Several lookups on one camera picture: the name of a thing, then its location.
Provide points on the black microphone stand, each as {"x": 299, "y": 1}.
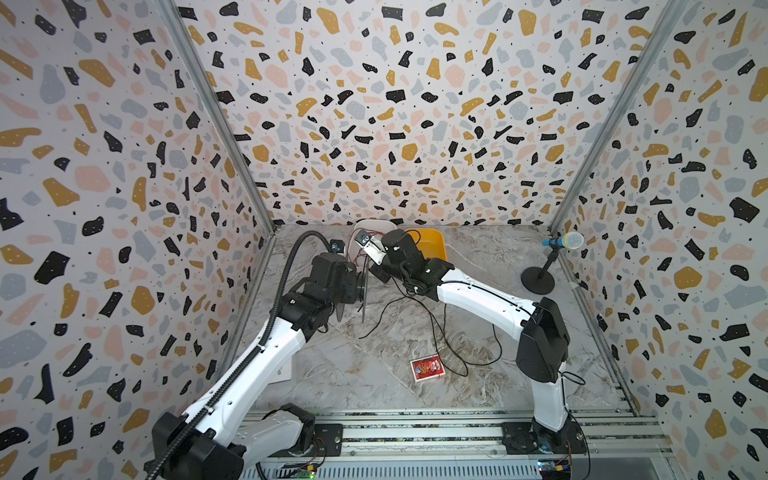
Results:
{"x": 539, "y": 280}

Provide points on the white plastic bin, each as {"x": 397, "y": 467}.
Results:
{"x": 378, "y": 227}

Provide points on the yellow plastic bin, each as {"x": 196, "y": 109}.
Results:
{"x": 430, "y": 242}

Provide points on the aluminium corner rail right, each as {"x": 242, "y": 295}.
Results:
{"x": 662, "y": 30}

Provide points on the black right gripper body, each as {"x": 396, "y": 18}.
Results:
{"x": 380, "y": 270}

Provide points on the blue toy microphone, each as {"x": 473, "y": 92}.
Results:
{"x": 572, "y": 240}

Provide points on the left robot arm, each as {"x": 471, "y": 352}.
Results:
{"x": 207, "y": 440}

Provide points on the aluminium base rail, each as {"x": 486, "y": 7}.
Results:
{"x": 478, "y": 444}

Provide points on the grey perforated cable spool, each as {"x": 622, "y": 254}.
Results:
{"x": 340, "y": 307}

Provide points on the aluminium corner rail left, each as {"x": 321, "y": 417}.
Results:
{"x": 168, "y": 11}

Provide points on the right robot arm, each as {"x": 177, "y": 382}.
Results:
{"x": 537, "y": 327}

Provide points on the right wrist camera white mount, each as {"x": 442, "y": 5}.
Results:
{"x": 371, "y": 246}

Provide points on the aluminium corner rail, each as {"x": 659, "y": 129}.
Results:
{"x": 168, "y": 11}
{"x": 662, "y": 30}

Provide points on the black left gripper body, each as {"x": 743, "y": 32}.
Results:
{"x": 348, "y": 291}

